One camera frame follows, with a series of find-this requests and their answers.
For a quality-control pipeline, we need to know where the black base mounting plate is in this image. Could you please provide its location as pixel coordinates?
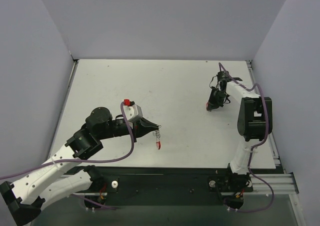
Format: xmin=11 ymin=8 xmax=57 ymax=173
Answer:
xmin=82 ymin=166 xmax=253 ymax=206

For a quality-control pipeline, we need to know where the silver keyring with red tag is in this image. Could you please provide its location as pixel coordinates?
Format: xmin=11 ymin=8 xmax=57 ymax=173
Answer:
xmin=153 ymin=125 xmax=162 ymax=150

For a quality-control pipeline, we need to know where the aluminium frame rail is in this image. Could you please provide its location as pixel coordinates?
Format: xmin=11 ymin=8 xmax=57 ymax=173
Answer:
xmin=246 ymin=60 xmax=300 ymax=195

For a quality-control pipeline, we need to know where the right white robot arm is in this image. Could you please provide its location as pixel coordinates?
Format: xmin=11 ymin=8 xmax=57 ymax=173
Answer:
xmin=206 ymin=71 xmax=273 ymax=175

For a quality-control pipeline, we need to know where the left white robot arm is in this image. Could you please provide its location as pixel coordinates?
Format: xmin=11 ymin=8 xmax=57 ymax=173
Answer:
xmin=0 ymin=101 xmax=159 ymax=225

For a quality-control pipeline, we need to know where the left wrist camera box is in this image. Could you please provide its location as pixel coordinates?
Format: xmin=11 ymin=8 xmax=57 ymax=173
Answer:
xmin=123 ymin=99 xmax=143 ymax=123

